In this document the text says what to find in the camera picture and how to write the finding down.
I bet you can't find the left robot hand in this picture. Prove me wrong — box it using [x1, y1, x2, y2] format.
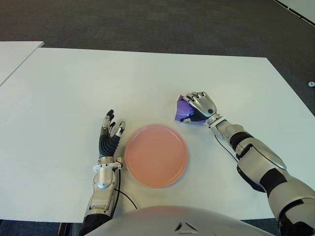
[98, 109, 126, 158]

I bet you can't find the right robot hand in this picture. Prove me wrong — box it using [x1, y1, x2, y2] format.
[179, 91, 219, 123]

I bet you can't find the purple tissue paper pack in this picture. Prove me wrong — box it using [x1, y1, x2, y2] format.
[174, 94, 206, 123]

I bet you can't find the pink round plate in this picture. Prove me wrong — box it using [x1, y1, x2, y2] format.
[124, 123, 189, 189]

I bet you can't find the silver robot torso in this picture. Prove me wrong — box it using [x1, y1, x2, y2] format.
[86, 206, 281, 236]

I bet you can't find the grey table leg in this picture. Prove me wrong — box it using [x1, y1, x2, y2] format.
[58, 222, 74, 236]

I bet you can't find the adjoining white table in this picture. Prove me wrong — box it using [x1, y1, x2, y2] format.
[0, 41, 44, 87]

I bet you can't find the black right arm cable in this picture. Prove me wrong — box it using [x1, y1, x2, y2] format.
[213, 134, 240, 163]

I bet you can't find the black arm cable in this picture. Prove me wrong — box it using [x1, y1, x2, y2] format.
[213, 134, 240, 163]
[114, 167, 139, 210]

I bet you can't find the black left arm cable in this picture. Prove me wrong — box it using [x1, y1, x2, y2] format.
[114, 167, 139, 210]

